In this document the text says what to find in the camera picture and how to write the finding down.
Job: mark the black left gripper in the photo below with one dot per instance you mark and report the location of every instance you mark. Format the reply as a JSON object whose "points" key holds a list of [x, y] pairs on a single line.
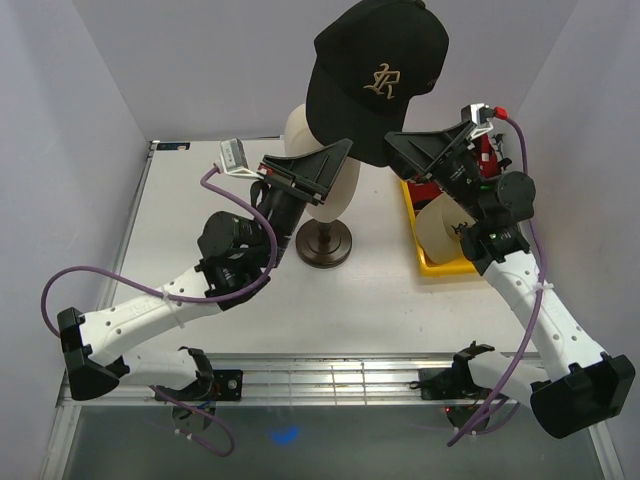
{"points": [[311, 173]]}

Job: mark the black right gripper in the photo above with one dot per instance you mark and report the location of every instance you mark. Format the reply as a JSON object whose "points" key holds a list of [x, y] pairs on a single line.
{"points": [[433, 152]]}

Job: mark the beige baseball cap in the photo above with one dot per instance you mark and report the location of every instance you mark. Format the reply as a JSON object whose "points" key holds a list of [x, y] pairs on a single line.
{"points": [[438, 227]]}

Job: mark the black baseball cap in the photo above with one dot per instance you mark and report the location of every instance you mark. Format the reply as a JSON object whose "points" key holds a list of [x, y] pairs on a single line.
{"points": [[370, 62]]}

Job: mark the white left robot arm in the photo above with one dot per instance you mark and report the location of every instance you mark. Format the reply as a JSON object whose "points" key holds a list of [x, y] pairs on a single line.
{"points": [[102, 349]]}

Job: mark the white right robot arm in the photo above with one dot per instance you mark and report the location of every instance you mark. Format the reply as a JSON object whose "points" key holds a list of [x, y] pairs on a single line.
{"points": [[578, 384]]}

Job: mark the red baseball cap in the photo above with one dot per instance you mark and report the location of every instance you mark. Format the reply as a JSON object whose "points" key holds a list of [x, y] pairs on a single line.
{"points": [[488, 154]]}

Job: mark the beige mannequin head stand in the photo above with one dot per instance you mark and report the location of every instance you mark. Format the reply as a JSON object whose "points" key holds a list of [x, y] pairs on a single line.
{"points": [[324, 241]]}

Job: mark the yellow plastic tray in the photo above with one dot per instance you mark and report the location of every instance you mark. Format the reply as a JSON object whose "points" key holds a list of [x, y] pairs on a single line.
{"points": [[427, 268]]}

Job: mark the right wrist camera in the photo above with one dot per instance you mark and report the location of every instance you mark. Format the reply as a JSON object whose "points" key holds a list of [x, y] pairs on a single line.
{"points": [[481, 117]]}

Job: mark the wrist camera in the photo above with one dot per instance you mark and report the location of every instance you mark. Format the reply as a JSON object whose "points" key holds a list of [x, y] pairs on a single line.
{"points": [[232, 161], [481, 117]]}

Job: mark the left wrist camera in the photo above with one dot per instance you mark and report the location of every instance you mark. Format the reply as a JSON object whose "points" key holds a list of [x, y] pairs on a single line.
{"points": [[232, 161]]}

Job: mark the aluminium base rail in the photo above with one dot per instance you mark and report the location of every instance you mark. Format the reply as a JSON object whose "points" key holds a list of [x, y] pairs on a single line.
{"points": [[325, 380]]}

